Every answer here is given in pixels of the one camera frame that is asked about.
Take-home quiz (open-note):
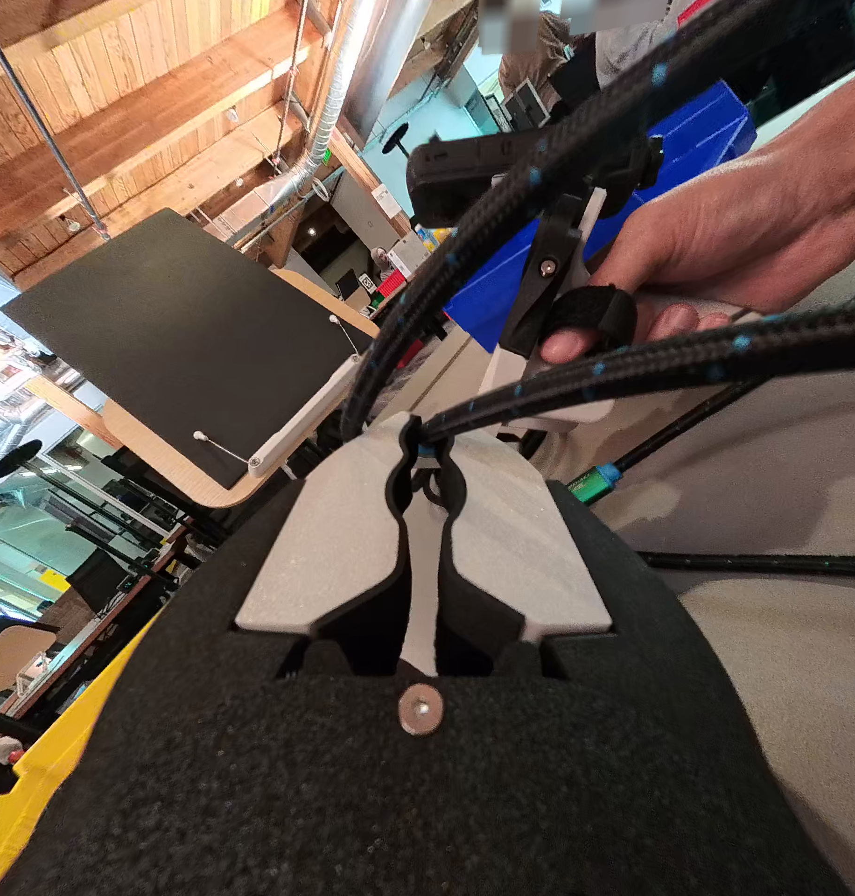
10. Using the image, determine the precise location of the wooden-framed black panel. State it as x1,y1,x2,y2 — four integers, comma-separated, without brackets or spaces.
1,208,417,508

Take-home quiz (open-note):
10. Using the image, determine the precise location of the yellow plastic bin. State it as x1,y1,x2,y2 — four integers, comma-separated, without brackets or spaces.
0,616,162,876

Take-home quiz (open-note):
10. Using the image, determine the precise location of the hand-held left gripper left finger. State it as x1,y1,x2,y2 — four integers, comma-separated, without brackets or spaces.
236,415,417,662

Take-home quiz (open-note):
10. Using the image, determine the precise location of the black braided hdmi cable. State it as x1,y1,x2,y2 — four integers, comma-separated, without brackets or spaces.
341,0,855,463
638,551,855,578
568,378,767,508

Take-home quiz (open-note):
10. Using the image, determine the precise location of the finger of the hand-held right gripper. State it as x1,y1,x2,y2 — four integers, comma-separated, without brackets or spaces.
519,390,617,432
477,329,554,415

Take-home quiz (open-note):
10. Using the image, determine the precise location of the silver ventilation duct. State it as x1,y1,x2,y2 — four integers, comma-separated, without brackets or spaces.
260,0,386,211

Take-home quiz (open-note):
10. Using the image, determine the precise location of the blue plastic bin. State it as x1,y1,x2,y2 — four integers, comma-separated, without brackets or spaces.
445,77,757,351

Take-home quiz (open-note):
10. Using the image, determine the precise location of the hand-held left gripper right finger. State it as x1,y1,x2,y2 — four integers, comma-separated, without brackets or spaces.
442,427,613,667

